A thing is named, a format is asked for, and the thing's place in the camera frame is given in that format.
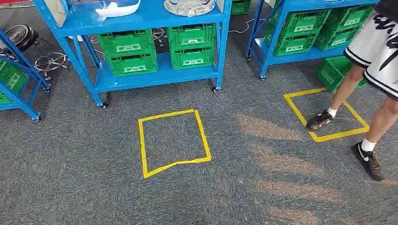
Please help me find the silver wheel cover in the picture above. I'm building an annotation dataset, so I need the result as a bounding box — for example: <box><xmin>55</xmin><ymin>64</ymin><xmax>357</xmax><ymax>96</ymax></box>
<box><xmin>163</xmin><ymin>0</ymin><xmax>216</xmax><ymax>17</ymax></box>

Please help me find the grey cable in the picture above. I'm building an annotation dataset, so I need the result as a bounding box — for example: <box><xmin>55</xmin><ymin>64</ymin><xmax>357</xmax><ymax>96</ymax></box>
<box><xmin>152</xmin><ymin>27</ymin><xmax>168</xmax><ymax>47</ymax></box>

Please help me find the green plastic crate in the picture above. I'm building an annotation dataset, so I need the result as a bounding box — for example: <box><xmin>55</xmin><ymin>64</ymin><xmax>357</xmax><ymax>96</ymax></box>
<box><xmin>281</xmin><ymin>9</ymin><xmax>332</xmax><ymax>40</ymax></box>
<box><xmin>314</xmin><ymin>26</ymin><xmax>361</xmax><ymax>52</ymax></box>
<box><xmin>169</xmin><ymin>45</ymin><xmax>216</xmax><ymax>70</ymax></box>
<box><xmin>0</xmin><ymin>60</ymin><xmax>29</xmax><ymax>105</ymax></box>
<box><xmin>106</xmin><ymin>50</ymin><xmax>159</xmax><ymax>78</ymax></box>
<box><xmin>167</xmin><ymin>22</ymin><xmax>217</xmax><ymax>51</ymax></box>
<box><xmin>264</xmin><ymin>30</ymin><xmax>320</xmax><ymax>57</ymax></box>
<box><xmin>316</xmin><ymin>56</ymin><xmax>368</xmax><ymax>93</ymax></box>
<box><xmin>230</xmin><ymin>0</ymin><xmax>252</xmax><ymax>16</ymax></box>
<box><xmin>97</xmin><ymin>29</ymin><xmax>156</xmax><ymax>59</ymax></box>
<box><xmin>324</xmin><ymin>4</ymin><xmax>374</xmax><ymax>32</ymax></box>

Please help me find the white cable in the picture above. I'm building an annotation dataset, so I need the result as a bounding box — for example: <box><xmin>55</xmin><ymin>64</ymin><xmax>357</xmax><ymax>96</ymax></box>
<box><xmin>228</xmin><ymin>18</ymin><xmax>266</xmax><ymax>34</ymax></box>

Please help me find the blue metal shelf rack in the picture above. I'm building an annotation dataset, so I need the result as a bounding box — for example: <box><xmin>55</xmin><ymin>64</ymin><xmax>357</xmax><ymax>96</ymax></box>
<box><xmin>245</xmin><ymin>0</ymin><xmax>381</xmax><ymax>81</ymax></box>
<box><xmin>0</xmin><ymin>29</ymin><xmax>52</xmax><ymax>122</ymax></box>
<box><xmin>32</xmin><ymin>0</ymin><xmax>233</xmax><ymax>109</ymax></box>

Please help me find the white plastic shell part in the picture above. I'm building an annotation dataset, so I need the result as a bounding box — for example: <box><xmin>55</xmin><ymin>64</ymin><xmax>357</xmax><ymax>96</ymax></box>
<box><xmin>94</xmin><ymin>0</ymin><xmax>141</xmax><ymax>18</ymax></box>

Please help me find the yellow tape square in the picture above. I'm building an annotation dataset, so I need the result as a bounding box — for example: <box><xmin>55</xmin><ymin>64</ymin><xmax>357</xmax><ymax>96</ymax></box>
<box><xmin>283</xmin><ymin>87</ymin><xmax>371</xmax><ymax>143</ymax></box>
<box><xmin>138</xmin><ymin>108</ymin><xmax>212</xmax><ymax>180</ymax></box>

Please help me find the person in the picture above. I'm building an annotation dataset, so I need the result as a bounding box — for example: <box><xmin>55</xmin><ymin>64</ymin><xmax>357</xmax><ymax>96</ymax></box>
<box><xmin>306</xmin><ymin>0</ymin><xmax>398</xmax><ymax>182</ymax></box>

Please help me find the beige board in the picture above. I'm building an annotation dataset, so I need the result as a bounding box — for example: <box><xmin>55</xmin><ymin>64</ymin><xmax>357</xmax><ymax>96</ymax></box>
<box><xmin>43</xmin><ymin>0</ymin><xmax>76</xmax><ymax>28</ymax></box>

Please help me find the chrome stool base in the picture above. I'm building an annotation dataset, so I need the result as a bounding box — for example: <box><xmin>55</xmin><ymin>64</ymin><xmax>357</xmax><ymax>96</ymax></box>
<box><xmin>33</xmin><ymin>52</ymin><xmax>69</xmax><ymax>79</ymax></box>

